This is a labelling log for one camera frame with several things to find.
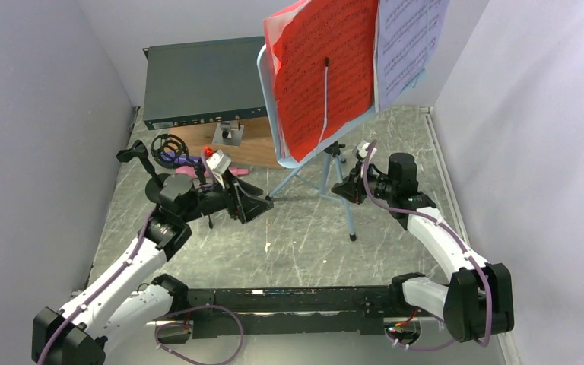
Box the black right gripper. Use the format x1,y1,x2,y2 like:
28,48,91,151
332,160,397,205

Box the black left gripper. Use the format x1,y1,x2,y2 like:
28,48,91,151
181,167,272,223

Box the purple microphone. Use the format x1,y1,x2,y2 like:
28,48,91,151
157,152,201,169

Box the black tripod mic stand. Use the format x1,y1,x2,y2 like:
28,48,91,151
151,134,214,230

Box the black round-base mic stand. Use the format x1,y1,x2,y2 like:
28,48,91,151
116,140,168,203

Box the pink microphone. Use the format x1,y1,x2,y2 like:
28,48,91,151
176,166,249,179

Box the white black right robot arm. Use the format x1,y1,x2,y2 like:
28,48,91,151
332,149,515,346

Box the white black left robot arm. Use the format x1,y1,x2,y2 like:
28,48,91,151
31,171,273,364

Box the wooden board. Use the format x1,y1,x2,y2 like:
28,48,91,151
168,117,283,170

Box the dark green rack unit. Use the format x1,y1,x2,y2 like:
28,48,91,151
143,36,267,130

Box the red sheet music papers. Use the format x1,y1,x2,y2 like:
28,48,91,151
263,1,379,161

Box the lavender sheet music page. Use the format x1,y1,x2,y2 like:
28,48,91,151
373,0,449,112

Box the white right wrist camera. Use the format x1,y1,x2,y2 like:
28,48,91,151
352,140,377,161

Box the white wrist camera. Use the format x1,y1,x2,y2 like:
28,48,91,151
201,147,232,177
352,140,377,161

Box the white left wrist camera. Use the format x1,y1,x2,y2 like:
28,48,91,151
201,147,232,177

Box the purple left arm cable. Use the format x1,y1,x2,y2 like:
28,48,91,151
35,148,245,365

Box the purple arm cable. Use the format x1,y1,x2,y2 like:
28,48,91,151
35,148,245,365
361,146,494,352

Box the grey metal bracket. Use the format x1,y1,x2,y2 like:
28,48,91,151
212,120,245,147

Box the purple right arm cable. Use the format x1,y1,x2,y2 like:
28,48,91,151
361,146,494,352

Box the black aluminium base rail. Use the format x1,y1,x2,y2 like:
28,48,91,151
60,281,454,348

